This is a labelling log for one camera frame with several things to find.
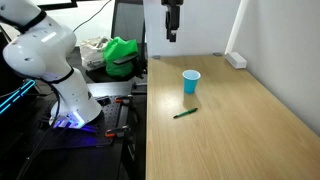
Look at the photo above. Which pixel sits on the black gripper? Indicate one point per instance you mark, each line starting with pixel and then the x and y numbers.
pixel 172 3

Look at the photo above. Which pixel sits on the green pen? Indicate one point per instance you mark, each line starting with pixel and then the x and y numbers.
pixel 185 113

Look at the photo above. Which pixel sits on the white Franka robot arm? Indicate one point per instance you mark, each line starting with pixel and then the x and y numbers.
pixel 66 90

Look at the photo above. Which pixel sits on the blue plastic cup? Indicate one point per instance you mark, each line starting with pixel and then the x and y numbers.
pixel 191 83

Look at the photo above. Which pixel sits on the white partition panel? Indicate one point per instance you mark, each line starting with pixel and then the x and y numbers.
pixel 206 26

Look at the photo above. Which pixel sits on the green plastic bag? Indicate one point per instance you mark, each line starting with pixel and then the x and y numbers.
pixel 118 46

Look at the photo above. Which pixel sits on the white rectangular box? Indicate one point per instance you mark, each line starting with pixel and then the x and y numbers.
pixel 236 60

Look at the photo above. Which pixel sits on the white plastic bag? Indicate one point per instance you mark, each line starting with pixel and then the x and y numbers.
pixel 91 53

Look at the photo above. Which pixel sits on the blue neon light strip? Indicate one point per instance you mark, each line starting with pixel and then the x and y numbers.
pixel 18 93

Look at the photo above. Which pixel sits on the grey table bracket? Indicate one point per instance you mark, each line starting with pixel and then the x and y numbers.
pixel 156 57
pixel 217 54

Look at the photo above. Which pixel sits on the white slanted post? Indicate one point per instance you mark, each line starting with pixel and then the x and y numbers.
pixel 236 26

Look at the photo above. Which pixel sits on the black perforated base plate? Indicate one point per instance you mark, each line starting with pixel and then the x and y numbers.
pixel 110 116

